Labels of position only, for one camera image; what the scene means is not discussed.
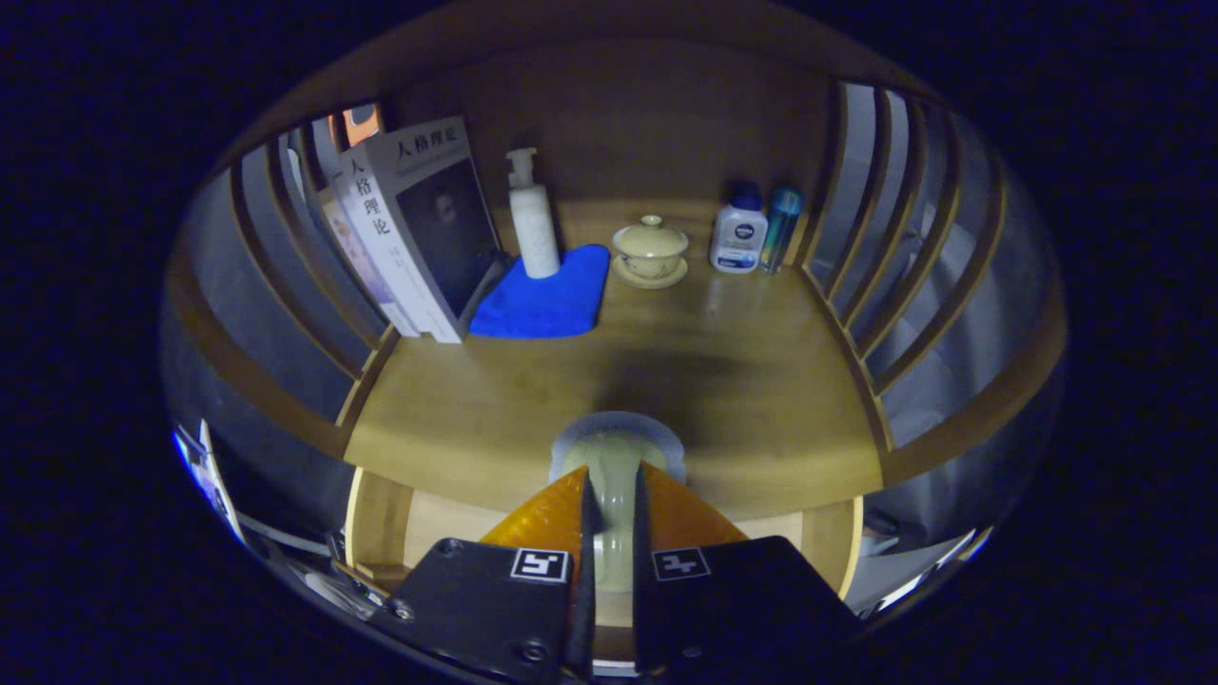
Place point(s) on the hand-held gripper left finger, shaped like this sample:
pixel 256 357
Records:
pixel 582 609

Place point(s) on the teal slim bottle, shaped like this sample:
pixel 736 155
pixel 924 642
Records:
pixel 780 228

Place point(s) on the beige lidded teacup with saucer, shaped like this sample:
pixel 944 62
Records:
pixel 650 252

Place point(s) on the wooden drawer with black knob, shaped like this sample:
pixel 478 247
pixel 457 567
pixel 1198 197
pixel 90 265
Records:
pixel 376 523

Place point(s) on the wooden countertop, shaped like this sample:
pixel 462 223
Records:
pixel 723 381

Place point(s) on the white and blue object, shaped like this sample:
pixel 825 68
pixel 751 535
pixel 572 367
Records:
pixel 205 466

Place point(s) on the white lotion bottle blue cap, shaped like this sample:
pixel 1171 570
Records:
pixel 737 238

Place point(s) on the blue folded cloth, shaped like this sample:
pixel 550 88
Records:
pixel 542 304

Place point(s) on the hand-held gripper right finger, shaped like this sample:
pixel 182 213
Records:
pixel 643 609

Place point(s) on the white pump bottle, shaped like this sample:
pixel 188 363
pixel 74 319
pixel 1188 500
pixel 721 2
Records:
pixel 535 228

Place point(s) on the brown wooden cabinet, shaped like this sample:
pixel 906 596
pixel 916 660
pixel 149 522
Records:
pixel 647 114

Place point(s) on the thin pale purple book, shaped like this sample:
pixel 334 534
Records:
pixel 357 257

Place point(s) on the thick white book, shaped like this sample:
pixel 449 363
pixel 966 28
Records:
pixel 428 219

